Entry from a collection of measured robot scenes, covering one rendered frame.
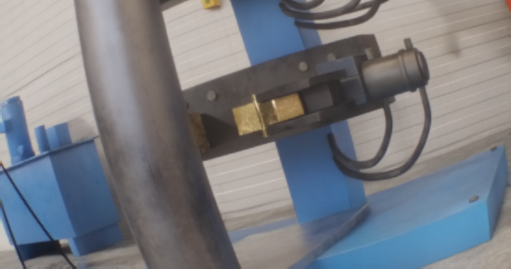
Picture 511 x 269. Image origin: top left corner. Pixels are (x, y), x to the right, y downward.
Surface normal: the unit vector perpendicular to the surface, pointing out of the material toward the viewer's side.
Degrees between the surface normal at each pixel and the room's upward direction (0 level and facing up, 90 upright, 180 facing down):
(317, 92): 90
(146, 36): 90
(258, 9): 90
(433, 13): 90
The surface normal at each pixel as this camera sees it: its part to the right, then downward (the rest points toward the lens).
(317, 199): -0.41, 0.14
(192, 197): 0.62, -0.18
